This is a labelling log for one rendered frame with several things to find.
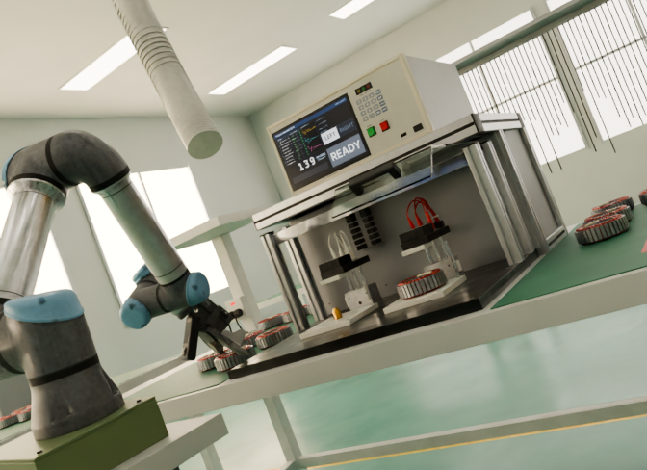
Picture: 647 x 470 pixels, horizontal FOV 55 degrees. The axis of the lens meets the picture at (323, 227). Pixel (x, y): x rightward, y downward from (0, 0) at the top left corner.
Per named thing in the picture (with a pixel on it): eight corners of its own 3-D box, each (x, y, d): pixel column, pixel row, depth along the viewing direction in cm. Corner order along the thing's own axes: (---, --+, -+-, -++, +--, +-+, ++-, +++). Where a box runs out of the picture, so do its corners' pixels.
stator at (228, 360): (226, 372, 159) (221, 358, 159) (212, 373, 169) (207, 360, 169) (264, 354, 165) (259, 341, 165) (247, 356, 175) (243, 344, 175)
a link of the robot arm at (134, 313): (147, 298, 144) (166, 272, 153) (110, 310, 148) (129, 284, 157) (165, 324, 147) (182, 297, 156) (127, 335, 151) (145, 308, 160)
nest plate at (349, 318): (350, 324, 142) (349, 319, 142) (300, 339, 150) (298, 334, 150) (378, 306, 155) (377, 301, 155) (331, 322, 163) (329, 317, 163)
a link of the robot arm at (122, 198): (108, 106, 133) (219, 284, 153) (68, 124, 136) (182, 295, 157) (82, 126, 123) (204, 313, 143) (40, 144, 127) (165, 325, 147)
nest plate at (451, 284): (444, 296, 130) (442, 290, 130) (384, 314, 137) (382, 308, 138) (467, 279, 142) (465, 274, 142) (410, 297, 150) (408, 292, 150)
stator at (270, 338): (282, 337, 190) (278, 326, 190) (301, 333, 181) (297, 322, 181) (252, 352, 183) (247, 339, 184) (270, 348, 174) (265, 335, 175)
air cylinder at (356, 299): (375, 305, 161) (367, 286, 161) (350, 313, 165) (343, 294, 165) (382, 300, 165) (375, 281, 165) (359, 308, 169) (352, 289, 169)
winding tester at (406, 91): (432, 132, 146) (401, 52, 147) (292, 197, 169) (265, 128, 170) (481, 128, 179) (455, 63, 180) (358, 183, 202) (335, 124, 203)
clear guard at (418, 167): (431, 176, 118) (420, 147, 118) (331, 219, 131) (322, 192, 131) (481, 164, 146) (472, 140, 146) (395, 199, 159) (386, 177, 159)
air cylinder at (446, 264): (458, 279, 148) (450, 257, 148) (430, 288, 152) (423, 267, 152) (465, 274, 152) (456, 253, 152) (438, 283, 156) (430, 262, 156)
